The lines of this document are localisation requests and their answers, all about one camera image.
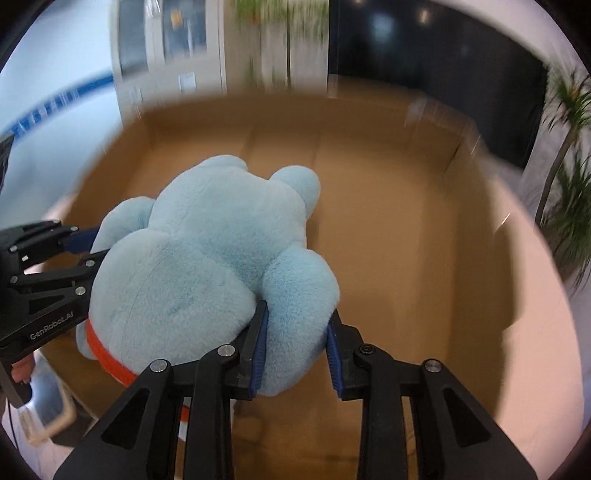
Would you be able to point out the brown cardboard box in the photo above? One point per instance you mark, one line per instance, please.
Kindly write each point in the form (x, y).
(392, 230)

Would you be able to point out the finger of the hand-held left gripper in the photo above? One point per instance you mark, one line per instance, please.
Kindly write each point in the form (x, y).
(83, 240)
(60, 281)

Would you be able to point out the green palm plant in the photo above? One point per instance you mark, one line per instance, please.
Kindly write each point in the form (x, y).
(570, 203)

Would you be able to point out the pink tablecloth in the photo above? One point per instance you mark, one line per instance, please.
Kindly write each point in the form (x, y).
(540, 369)

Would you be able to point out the small-leaved green plant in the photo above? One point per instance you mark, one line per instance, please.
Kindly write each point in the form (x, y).
(288, 41)

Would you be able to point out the black television screen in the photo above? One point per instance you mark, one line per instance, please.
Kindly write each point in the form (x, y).
(438, 69)

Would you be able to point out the light blue plush toy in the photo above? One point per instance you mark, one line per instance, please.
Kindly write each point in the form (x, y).
(203, 254)

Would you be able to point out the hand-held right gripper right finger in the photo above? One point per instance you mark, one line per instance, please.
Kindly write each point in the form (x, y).
(333, 364)

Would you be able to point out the person's left hand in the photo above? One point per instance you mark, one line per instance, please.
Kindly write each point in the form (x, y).
(21, 369)

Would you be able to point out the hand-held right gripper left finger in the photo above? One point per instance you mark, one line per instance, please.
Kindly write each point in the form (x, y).
(261, 350)

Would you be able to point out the grey filing cabinet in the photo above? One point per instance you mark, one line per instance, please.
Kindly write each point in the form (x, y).
(198, 69)

